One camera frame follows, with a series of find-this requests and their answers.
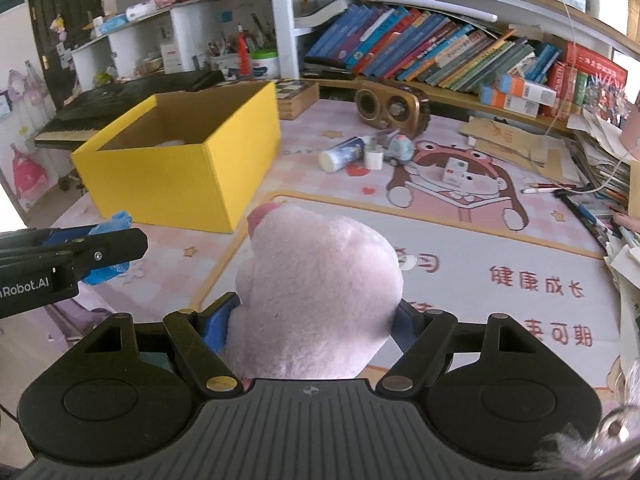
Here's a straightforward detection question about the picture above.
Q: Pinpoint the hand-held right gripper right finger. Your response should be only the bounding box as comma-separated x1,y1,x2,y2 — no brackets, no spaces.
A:
376,299,551,396

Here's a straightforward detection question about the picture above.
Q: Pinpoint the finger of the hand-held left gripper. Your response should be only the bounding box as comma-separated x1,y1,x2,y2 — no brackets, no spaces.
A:
0,211,133,248
0,228,148,286

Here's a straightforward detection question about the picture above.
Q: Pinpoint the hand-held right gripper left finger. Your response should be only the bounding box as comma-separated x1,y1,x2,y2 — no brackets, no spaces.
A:
80,292,242,395

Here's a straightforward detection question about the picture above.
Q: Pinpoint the yellow cardboard box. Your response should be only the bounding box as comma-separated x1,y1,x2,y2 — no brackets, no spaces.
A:
71,81,282,234

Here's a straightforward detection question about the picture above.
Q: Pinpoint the pink plush pig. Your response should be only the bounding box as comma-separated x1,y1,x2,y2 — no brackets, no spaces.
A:
235,202,405,381

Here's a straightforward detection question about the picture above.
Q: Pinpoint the white glue stick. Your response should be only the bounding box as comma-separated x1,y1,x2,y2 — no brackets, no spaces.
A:
318,136,373,173

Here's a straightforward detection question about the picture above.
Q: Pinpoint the pink checked desktop cloth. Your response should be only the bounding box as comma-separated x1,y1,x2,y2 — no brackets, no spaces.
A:
47,97,640,411

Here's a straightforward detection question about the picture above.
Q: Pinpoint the pink hanging doll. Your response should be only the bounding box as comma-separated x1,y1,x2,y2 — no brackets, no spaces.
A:
10,142,51,201
7,67,51,111

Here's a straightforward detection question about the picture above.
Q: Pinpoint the black electronic keyboard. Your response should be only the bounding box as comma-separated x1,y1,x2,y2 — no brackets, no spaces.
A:
34,70,226,151

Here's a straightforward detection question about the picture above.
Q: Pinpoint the small white cube red print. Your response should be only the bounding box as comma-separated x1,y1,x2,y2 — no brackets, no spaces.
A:
442,156,474,187

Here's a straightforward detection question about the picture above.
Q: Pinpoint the white box red label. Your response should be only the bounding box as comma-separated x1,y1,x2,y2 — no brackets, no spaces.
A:
160,42,184,74

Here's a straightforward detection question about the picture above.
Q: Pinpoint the clear pen holder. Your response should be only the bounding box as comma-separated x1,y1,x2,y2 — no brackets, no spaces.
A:
207,35,241,71

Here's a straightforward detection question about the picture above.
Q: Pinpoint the blue tissue pack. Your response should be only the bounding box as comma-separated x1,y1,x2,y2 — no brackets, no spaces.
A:
94,14,129,37

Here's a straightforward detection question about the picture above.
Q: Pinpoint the dark wooden door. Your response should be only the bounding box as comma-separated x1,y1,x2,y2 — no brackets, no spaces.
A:
25,0,101,126

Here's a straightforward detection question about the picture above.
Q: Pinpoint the white pen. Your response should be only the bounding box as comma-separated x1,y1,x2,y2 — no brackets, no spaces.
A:
521,184,576,196

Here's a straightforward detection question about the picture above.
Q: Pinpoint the white tissue pack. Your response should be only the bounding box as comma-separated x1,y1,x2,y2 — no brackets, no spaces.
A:
125,2,160,22

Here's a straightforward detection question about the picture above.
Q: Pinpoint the dark blue pen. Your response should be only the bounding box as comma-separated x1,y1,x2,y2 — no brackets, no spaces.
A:
555,191,608,241

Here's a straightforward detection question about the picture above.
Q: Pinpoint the white tub green lid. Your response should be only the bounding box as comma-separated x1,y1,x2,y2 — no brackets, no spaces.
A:
250,49,280,81

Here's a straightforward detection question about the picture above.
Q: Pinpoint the large brown kraft envelope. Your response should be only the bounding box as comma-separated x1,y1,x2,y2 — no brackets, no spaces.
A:
459,116,551,151
472,137,583,184

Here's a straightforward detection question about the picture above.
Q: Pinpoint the wooden chessboard box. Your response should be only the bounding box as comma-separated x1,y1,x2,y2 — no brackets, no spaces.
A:
276,80,321,121

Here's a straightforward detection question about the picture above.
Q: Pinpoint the pile of loose papers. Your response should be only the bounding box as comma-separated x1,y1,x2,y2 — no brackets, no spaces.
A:
602,240,640,321

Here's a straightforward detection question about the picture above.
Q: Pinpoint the brown retro radio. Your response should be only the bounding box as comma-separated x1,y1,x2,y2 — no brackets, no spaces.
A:
354,87,432,138

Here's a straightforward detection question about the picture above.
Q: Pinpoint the fuzzy pale clothing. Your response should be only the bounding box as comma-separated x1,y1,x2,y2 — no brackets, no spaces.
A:
532,360,640,480

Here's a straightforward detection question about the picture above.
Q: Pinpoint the pink small item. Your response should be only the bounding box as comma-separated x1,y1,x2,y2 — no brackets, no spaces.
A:
612,211,640,233

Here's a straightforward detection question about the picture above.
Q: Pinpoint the orange white carton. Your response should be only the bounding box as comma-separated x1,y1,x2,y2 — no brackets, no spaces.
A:
479,85,541,117
492,72,558,106

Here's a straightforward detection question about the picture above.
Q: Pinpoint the stack of paper booklets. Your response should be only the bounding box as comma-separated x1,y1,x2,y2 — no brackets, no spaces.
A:
570,110,640,201

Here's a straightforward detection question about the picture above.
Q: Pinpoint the white bookshelf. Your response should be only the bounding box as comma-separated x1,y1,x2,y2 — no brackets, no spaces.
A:
70,0,640,126

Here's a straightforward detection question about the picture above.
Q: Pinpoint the small brown envelope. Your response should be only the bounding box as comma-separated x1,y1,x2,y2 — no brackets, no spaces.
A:
627,160,640,236

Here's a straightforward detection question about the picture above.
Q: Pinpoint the open white paperback book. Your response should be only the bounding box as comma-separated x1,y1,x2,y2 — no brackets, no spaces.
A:
292,0,351,36

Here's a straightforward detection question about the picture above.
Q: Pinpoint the row of leaning books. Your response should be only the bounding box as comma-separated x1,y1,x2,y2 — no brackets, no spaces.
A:
305,2,566,93

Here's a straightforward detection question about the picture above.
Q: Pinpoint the cartoon print box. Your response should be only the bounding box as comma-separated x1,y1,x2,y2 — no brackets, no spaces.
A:
582,72,632,128

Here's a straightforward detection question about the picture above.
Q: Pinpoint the red thick book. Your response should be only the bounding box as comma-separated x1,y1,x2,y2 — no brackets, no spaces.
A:
564,42,629,83

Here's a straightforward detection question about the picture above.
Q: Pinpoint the white charging cable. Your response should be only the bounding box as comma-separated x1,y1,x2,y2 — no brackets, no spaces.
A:
562,147,633,193

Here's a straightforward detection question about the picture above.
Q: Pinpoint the thin white hanging cable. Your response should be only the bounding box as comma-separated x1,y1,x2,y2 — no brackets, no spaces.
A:
530,0,578,133

